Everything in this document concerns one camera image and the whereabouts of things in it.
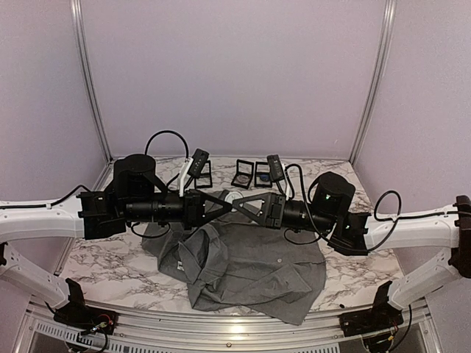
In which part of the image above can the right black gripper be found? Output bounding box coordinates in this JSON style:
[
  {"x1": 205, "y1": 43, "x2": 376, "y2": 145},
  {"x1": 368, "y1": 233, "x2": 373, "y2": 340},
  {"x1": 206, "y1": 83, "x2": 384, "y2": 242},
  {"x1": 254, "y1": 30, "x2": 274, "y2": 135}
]
[{"x1": 232, "y1": 192, "x2": 336, "y2": 235}]

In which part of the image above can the black display frame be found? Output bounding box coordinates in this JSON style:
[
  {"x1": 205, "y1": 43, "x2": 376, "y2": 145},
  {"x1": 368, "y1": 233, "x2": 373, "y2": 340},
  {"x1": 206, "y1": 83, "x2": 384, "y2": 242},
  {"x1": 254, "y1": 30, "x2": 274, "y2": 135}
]
[
  {"x1": 254, "y1": 161, "x2": 272, "y2": 188},
  {"x1": 194, "y1": 160, "x2": 213, "y2": 189},
  {"x1": 231, "y1": 159, "x2": 255, "y2": 190}
]

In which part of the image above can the grey button shirt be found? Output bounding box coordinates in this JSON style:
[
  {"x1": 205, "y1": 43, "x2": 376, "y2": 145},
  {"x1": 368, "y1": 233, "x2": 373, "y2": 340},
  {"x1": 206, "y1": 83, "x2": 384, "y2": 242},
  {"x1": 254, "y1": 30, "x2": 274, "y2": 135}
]
[{"x1": 142, "y1": 212, "x2": 327, "y2": 325}]

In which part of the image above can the front aluminium rail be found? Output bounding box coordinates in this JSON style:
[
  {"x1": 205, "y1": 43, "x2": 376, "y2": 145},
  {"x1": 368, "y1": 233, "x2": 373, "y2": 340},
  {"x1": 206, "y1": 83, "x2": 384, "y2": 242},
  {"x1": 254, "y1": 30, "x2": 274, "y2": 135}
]
[{"x1": 21, "y1": 290, "x2": 439, "y2": 353}]

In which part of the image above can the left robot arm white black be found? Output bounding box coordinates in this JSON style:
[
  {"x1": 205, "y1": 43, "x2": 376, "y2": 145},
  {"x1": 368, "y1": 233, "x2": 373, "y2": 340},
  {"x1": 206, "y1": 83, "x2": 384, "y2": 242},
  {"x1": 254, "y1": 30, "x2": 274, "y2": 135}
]
[{"x1": 1, "y1": 149, "x2": 232, "y2": 327}]

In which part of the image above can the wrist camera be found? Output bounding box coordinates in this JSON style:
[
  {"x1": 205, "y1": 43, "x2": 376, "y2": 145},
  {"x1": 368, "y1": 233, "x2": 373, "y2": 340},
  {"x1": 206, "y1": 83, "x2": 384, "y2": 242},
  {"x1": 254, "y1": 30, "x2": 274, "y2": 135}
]
[
  {"x1": 177, "y1": 149, "x2": 209, "y2": 196},
  {"x1": 266, "y1": 154, "x2": 289, "y2": 196}
]

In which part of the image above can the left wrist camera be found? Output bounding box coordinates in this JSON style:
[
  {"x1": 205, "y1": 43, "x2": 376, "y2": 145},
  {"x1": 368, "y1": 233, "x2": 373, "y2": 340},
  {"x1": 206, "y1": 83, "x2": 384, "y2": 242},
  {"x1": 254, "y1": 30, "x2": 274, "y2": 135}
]
[{"x1": 177, "y1": 149, "x2": 209, "y2": 196}]

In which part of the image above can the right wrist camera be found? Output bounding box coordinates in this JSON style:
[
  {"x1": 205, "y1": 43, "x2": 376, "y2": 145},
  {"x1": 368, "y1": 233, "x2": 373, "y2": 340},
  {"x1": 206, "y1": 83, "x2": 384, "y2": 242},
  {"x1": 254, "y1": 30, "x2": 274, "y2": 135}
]
[{"x1": 266, "y1": 154, "x2": 289, "y2": 196}]

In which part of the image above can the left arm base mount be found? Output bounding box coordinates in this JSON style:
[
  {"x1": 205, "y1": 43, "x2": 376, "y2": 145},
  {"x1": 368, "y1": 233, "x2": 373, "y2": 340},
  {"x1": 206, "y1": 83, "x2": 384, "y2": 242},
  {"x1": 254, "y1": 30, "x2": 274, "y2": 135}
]
[{"x1": 53, "y1": 278, "x2": 118, "y2": 335}]

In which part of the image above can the aluminium frame post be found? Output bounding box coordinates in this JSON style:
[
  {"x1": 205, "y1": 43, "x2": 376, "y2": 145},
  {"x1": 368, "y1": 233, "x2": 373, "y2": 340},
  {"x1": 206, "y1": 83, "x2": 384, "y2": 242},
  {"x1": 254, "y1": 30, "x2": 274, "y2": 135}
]
[
  {"x1": 70, "y1": 0, "x2": 113, "y2": 164},
  {"x1": 349, "y1": 0, "x2": 397, "y2": 166}
]

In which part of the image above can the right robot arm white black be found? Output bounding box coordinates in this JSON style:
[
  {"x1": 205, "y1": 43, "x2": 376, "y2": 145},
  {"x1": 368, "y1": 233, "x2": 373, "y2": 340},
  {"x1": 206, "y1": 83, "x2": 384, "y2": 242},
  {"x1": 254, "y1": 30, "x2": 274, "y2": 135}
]
[{"x1": 232, "y1": 172, "x2": 470, "y2": 329}]

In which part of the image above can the middle black display frame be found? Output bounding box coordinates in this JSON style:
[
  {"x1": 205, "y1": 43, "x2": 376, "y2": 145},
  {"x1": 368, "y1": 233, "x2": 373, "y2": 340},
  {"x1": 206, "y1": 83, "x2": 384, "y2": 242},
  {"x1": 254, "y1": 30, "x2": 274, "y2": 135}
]
[{"x1": 231, "y1": 159, "x2": 255, "y2": 190}]

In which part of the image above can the right aluminium frame post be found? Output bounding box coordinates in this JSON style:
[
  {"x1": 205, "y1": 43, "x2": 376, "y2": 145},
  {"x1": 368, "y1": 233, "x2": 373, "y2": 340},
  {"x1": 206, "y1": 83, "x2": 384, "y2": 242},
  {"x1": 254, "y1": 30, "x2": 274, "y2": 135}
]
[{"x1": 349, "y1": 0, "x2": 397, "y2": 166}]

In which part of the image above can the dark patterned round brooch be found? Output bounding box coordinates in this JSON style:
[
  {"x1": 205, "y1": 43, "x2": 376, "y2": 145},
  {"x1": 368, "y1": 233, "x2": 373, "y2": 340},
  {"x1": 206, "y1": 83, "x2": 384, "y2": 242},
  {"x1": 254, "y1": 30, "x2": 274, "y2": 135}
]
[{"x1": 224, "y1": 191, "x2": 244, "y2": 204}]

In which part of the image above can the left black display frame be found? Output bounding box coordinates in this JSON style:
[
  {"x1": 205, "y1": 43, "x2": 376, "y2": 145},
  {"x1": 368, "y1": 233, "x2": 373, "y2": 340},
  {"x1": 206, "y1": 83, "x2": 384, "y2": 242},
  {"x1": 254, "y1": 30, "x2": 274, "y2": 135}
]
[{"x1": 194, "y1": 160, "x2": 213, "y2": 189}]

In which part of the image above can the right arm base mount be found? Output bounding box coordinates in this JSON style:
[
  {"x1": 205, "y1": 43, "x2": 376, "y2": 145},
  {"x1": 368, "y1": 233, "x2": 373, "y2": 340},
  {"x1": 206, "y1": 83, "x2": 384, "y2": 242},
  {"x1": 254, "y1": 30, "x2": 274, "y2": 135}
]
[{"x1": 339, "y1": 281, "x2": 404, "y2": 337}]

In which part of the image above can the left aluminium frame post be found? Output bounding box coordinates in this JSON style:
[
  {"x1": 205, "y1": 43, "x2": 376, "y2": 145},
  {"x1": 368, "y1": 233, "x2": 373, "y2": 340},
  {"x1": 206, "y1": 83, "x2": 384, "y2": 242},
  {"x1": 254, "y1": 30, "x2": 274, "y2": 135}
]
[{"x1": 70, "y1": 0, "x2": 113, "y2": 164}]

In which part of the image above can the right black display frame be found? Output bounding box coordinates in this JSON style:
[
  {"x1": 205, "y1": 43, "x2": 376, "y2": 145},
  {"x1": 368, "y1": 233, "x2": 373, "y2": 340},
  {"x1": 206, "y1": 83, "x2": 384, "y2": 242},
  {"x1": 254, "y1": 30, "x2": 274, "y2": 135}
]
[{"x1": 254, "y1": 161, "x2": 272, "y2": 188}]

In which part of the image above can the pink round brooch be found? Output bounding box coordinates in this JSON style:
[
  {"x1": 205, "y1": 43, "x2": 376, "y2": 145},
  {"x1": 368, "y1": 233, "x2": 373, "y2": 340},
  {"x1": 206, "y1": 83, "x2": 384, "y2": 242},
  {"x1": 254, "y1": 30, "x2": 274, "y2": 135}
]
[{"x1": 236, "y1": 175, "x2": 250, "y2": 185}]

